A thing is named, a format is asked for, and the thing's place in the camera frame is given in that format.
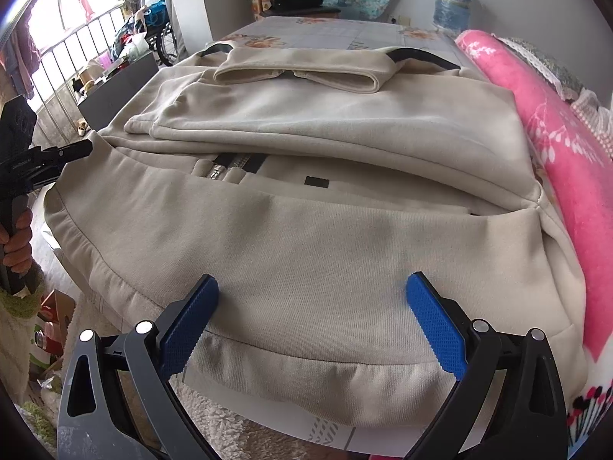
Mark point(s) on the person's left forearm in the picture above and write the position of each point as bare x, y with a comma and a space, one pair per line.
19, 335

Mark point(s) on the person's left hand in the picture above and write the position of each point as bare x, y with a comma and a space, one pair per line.
19, 244

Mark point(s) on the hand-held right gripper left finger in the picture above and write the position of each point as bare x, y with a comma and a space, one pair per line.
189, 326

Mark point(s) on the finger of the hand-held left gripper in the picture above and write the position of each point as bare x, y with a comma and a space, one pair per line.
45, 176
74, 151

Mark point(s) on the blue water jug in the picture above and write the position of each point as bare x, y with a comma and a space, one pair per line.
452, 7

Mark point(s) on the black bag on chair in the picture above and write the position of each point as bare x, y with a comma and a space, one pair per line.
297, 0

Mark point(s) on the white fluffy rug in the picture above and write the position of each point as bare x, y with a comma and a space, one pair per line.
225, 421

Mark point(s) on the wheelchair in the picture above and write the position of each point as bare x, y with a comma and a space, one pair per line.
165, 43

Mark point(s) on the cardboard box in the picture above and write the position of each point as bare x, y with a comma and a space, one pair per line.
60, 304

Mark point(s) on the pink floral blanket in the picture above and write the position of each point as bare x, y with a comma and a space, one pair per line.
565, 163

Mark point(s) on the metal railing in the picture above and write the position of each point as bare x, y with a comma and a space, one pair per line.
57, 57

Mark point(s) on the beige jacket with black trim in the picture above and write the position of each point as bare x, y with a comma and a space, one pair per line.
306, 258

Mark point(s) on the floral pillow with lace trim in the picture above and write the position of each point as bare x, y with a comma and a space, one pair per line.
546, 64

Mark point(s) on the pile of clothes and bags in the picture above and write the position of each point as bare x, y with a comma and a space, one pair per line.
134, 33

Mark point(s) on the wall socket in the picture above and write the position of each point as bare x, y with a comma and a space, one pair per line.
401, 19

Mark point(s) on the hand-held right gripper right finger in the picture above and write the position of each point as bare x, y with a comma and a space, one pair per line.
436, 321

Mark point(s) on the grey board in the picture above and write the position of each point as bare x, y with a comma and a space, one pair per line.
119, 86

